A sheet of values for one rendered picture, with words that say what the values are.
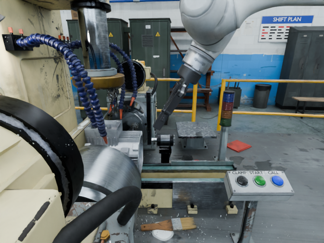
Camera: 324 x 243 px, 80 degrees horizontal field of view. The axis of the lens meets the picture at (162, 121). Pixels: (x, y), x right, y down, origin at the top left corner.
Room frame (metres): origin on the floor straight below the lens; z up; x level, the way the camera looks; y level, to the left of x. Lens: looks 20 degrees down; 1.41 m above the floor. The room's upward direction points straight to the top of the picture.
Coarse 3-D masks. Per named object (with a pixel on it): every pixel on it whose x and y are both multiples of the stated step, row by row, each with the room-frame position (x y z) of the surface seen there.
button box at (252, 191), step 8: (232, 176) 0.48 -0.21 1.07; (248, 176) 0.48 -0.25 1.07; (264, 176) 0.48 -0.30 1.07; (272, 176) 0.47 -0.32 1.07; (280, 176) 0.48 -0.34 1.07; (232, 184) 0.46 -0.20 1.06; (248, 184) 0.45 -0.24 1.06; (256, 184) 0.45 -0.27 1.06; (272, 184) 0.46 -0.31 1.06; (288, 184) 0.46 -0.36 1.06; (232, 192) 0.44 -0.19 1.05; (240, 192) 0.43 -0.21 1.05; (248, 192) 0.43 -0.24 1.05; (256, 192) 0.43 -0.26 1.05; (264, 192) 0.43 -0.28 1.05; (272, 192) 0.43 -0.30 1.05; (280, 192) 0.43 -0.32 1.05; (288, 192) 0.43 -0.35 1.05; (232, 200) 0.45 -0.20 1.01; (240, 200) 0.45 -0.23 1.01; (248, 200) 0.45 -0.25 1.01; (256, 200) 0.45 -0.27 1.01; (264, 200) 0.45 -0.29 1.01; (272, 200) 0.45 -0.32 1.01; (280, 200) 0.45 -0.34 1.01
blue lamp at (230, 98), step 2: (224, 94) 1.00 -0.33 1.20; (226, 94) 0.99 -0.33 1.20; (228, 94) 0.99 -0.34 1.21; (230, 94) 0.98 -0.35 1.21; (232, 94) 0.99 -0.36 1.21; (234, 94) 0.99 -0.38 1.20; (224, 96) 1.00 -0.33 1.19; (226, 96) 0.99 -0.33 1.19; (228, 96) 0.99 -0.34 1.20; (230, 96) 0.98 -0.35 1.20; (232, 96) 0.99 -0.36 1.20; (234, 96) 1.00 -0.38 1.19; (222, 98) 1.02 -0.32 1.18; (224, 98) 1.00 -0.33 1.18; (226, 98) 0.99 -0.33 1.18; (228, 98) 0.99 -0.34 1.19; (230, 98) 0.98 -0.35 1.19; (232, 98) 0.99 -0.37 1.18; (222, 100) 1.02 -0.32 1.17; (224, 100) 1.00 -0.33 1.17; (226, 100) 0.99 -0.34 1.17; (228, 100) 0.99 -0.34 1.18; (230, 100) 0.98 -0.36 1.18; (232, 100) 0.99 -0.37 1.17
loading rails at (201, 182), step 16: (144, 176) 0.74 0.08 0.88; (160, 176) 0.74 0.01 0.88; (176, 176) 0.74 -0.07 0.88; (192, 176) 0.74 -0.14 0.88; (208, 176) 0.74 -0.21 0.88; (224, 176) 0.74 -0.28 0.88; (144, 192) 0.64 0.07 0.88; (160, 192) 0.64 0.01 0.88; (176, 192) 0.63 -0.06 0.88; (192, 192) 0.63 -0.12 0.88; (208, 192) 0.63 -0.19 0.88; (224, 192) 0.63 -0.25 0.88; (176, 208) 0.63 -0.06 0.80; (192, 208) 0.62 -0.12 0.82; (208, 208) 0.63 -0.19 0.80; (224, 208) 0.63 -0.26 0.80; (240, 208) 0.63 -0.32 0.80
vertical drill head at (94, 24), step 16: (80, 16) 0.68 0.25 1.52; (96, 16) 0.68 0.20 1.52; (80, 32) 0.69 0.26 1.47; (96, 32) 0.67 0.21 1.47; (96, 48) 0.67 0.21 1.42; (96, 64) 0.67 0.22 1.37; (96, 80) 0.63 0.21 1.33; (112, 80) 0.65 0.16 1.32; (80, 96) 0.67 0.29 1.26; (112, 96) 0.67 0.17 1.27; (112, 112) 0.67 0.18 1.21
